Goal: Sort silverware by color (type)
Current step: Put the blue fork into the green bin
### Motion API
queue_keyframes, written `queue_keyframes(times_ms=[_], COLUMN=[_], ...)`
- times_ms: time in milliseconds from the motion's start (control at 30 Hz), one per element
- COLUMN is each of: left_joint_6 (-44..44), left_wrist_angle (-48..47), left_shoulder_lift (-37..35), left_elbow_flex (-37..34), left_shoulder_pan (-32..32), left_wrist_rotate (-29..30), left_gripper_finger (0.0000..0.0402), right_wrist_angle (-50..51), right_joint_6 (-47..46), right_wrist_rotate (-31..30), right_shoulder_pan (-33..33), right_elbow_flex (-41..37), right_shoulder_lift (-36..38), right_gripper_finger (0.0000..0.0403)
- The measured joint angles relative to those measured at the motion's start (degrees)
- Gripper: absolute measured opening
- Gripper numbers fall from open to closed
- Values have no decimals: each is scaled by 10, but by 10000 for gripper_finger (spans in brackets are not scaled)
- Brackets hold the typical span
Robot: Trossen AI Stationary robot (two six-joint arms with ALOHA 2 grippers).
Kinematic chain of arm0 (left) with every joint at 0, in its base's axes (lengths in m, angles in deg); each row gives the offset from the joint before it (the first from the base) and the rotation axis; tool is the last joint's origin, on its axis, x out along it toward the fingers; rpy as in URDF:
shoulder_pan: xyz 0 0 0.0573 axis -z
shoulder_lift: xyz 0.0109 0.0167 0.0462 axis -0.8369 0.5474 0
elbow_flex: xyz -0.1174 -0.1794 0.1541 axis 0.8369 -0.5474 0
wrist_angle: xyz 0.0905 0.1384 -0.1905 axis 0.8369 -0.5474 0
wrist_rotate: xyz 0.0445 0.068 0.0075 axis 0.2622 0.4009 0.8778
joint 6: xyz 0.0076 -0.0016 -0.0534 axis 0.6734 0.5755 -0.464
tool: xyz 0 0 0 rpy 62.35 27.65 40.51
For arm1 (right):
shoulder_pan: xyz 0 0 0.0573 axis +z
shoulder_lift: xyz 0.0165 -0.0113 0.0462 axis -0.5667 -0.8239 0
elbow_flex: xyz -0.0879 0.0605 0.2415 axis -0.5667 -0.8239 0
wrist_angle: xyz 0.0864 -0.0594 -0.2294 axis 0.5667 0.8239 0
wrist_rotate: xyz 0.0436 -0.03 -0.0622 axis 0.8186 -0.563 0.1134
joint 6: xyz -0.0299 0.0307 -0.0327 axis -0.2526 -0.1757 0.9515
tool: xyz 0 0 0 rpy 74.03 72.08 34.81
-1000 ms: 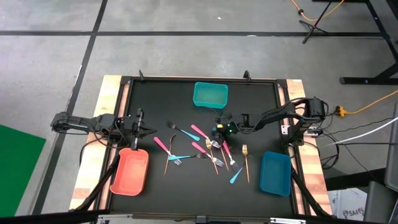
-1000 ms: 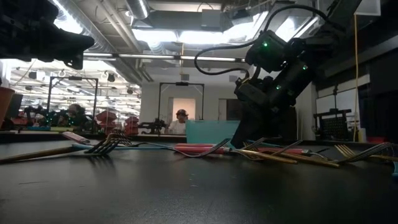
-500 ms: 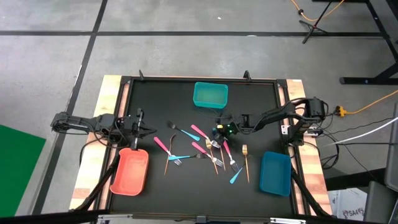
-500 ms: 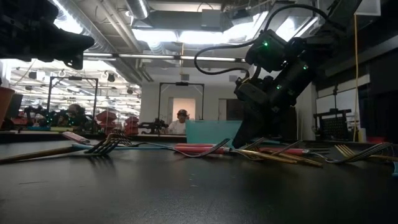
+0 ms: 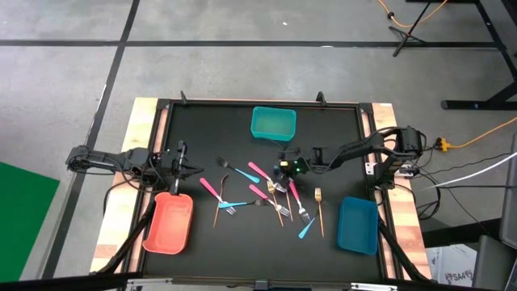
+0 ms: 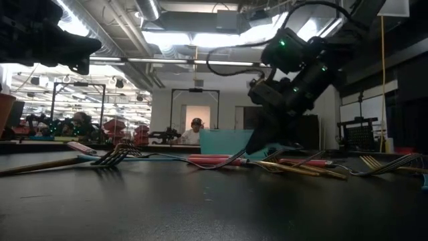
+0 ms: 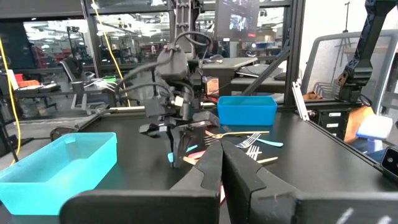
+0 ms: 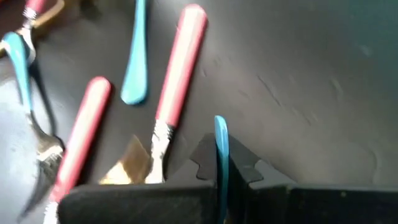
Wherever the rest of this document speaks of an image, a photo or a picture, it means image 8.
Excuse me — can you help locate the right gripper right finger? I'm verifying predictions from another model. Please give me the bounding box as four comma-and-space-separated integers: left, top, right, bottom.
228, 135, 398, 224

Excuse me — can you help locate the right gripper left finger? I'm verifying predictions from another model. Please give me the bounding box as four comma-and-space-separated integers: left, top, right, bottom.
57, 133, 218, 224

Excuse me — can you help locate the pink-handled silver fork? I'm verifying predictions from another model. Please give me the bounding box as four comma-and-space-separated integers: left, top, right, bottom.
43, 76, 112, 224
15, 0, 47, 65
143, 3, 208, 185

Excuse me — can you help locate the blue-handled fork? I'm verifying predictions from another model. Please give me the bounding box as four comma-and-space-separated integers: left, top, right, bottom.
1, 30, 65, 218
120, 0, 149, 106
213, 114, 230, 224

